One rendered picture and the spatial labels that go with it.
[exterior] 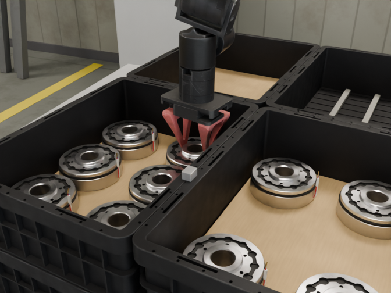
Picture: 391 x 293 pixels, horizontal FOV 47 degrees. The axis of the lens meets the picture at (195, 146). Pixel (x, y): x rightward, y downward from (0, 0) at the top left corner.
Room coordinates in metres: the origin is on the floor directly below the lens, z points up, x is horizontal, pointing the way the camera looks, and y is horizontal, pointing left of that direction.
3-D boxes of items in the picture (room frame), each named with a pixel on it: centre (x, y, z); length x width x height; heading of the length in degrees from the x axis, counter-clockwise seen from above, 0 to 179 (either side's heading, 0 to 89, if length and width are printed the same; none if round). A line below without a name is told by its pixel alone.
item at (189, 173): (0.48, 0.01, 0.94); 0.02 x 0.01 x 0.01; 151
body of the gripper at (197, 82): (0.67, 0.00, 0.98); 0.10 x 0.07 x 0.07; 55
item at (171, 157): (0.67, 0.00, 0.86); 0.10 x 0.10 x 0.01
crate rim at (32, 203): (0.60, 0.11, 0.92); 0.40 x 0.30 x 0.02; 151
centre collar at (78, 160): (0.64, 0.18, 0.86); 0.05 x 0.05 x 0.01
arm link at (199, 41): (0.67, -0.01, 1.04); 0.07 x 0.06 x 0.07; 157
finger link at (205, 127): (0.66, -0.01, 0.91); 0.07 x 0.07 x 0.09; 55
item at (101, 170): (0.64, 0.18, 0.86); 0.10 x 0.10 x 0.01
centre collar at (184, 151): (0.67, 0.00, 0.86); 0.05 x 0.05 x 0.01
